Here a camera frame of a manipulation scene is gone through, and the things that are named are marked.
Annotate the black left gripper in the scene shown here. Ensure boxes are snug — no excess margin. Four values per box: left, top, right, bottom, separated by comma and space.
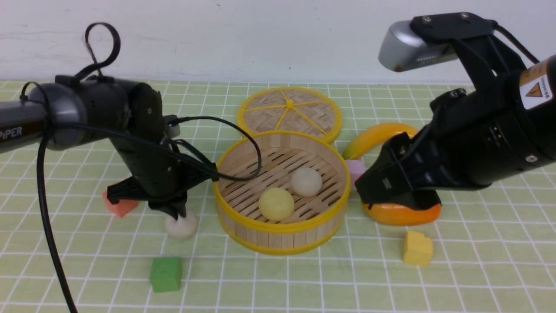
106, 136, 211, 220

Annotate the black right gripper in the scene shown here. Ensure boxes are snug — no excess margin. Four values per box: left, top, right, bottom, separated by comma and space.
355, 56, 555, 211

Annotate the pale beige bun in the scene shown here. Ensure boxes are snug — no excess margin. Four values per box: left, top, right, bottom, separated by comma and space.
165, 208, 199, 240

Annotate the white bun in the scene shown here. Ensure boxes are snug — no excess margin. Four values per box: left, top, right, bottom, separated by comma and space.
290, 167, 322, 197

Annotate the yellow bun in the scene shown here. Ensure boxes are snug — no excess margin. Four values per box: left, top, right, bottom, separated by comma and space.
258, 187, 295, 222

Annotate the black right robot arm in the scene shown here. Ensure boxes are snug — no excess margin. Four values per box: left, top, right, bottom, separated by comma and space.
355, 56, 556, 210

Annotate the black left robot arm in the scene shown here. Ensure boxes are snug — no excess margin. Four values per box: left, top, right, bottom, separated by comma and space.
0, 78, 210, 220

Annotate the bamboo steamer tray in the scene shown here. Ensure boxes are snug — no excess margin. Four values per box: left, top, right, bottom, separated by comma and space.
213, 131, 351, 255

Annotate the bamboo steamer lid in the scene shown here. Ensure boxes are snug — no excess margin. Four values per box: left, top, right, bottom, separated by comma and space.
238, 87, 342, 144

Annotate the red foam cube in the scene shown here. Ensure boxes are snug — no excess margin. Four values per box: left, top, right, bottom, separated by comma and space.
103, 188, 139, 217

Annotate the orange toy mango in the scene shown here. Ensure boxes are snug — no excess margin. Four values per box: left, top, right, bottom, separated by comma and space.
361, 202, 442, 226

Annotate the pink foam cube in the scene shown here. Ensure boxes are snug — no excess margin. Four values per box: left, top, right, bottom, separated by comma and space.
345, 159, 367, 187

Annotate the yellow toy banana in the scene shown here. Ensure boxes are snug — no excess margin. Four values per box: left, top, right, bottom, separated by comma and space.
342, 123, 418, 160

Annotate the yellow foam cube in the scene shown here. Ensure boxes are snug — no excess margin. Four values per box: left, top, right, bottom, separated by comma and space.
402, 230, 434, 267

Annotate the green foam cube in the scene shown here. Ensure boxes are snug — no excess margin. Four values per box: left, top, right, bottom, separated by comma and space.
149, 257, 182, 293

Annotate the green checkered tablecloth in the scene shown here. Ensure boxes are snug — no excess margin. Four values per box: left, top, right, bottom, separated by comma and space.
0, 81, 556, 313

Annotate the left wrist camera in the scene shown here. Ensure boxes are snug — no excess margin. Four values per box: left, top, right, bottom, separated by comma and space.
164, 114, 181, 139

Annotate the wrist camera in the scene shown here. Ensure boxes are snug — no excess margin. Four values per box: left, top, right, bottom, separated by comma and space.
164, 114, 181, 139
378, 12, 538, 90

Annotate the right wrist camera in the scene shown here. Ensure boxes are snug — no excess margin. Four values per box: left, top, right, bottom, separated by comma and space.
378, 12, 538, 90

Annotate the black left camera cable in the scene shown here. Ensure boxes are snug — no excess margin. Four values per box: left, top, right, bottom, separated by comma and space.
20, 23, 262, 313

